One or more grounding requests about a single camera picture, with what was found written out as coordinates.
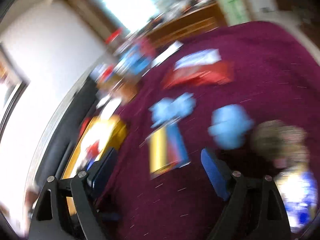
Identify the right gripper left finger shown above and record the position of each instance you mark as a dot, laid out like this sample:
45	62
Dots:
65	208

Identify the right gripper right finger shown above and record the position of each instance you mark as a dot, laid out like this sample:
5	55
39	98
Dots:
254	208

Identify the blue white plastic packet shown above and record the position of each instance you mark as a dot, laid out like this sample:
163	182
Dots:
298	190

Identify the light blue towel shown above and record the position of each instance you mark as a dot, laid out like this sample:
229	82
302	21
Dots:
168	108
229	126

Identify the gold yellow packet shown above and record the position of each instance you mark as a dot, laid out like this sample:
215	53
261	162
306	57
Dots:
167	150

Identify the small red bag blue cloth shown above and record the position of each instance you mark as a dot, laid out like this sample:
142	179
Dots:
93	150

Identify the black sofa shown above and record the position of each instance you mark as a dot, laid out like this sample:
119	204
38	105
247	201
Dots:
65	136

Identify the brown knitted yarn bundle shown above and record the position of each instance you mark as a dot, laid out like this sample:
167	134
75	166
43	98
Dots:
280	144

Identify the yellow tray white foam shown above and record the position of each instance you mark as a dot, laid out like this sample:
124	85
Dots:
109	132

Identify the clear jar brown label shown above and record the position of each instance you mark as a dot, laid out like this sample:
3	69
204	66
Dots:
116	85

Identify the tied light blue towel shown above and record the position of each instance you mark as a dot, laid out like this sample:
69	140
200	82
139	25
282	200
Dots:
168	108

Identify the red foil pouch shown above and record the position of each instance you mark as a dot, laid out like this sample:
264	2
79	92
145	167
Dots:
218	73

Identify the blue white flat packet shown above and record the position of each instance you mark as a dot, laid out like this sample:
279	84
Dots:
203	57

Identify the clear jar blue label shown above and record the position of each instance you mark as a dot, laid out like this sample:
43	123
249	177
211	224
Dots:
136	58

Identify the red lid clear jar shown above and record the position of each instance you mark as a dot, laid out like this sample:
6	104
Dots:
116	37

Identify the white paper leaflet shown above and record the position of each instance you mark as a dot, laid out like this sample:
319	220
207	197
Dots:
173	48

